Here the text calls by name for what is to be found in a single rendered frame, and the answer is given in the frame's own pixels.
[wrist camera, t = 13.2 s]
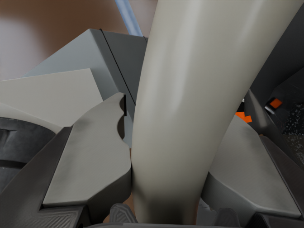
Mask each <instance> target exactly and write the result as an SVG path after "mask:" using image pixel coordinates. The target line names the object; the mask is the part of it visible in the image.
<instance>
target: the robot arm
mask: <svg viewBox="0 0 304 228"><path fill-rule="evenodd" d="M125 116H127V107H126V93H121V92H119V93H116V94H114V95H113V96H111V97H109V98H108V99H106V100H104V101H103V102H101V103H99V104H98V105H96V106H95V107H93V108H91V109H90V110H88V111H87V112H86V113H85V114H83V115H82V116H81V117H80V118H79V119H78V120H77V121H76V122H75V123H74V124H73V125H72V126H71V127H64V128H63V129H62V130H61V131H60V132H58V133H57V134H55V133H54V132H53V131H52V130H50V129H48V128H46V127H43V126H40V125H38V124H34V123H31V122H27V121H23V120H19V119H12V118H5V117H0V228H304V171H303V170H302V169H301V168H300V167H299V166H298V165H297V164H296V163H295V162H294V161H293V160H291V159H290V158H289V157H288V156H287V155H286V154H285V153H284V152H283V151H282V150H281V149H280V148H279V147H278V146H276V145H275V144H274V143H273V142H272V141H271V140H270V139H269V138H268V137H266V136H259V135H258V133H257V132H256V131H255V130H254V129H253V128H252V127H251V126H250V125H248V124H247V123H246V122H245V121H244V120H242V119H241V118H240V117H238V116H237V115H234V117H233V119H232V121H231V123H230V125H229V127H228V129H227V131H226V133H225V135H224V137H223V139H222V141H221V143H220V146H219V148H218V150H217V152H216V154H215V157H214V159H213V162H212V164H211V167H210V169H209V172H208V175H207V177H206V180H205V183H204V187H203V190H202V193H201V198H202V200H203V201H204V202H205V203H206V204H207V205H208V206H209V208H210V211H216V212H217V214H216V216H215V219H214V221H213V223H212V226H198V225H175V224H153V223H138V221H137V220H136V218H135V216H134V214H133V213H132V211H131V209H130V207H129V206H128V205H127V204H123V202H124V201H125V200H127V199H128V198H129V197H130V195H131V192H132V182H131V158H130V150H129V146H128V144H127V143H125V142H124V141H123V139H124V137H125V132H124V117H125ZM109 214H110V216H109V223H103V221H104V219H105V218H106V217H107V216H108V215H109Z"/></svg>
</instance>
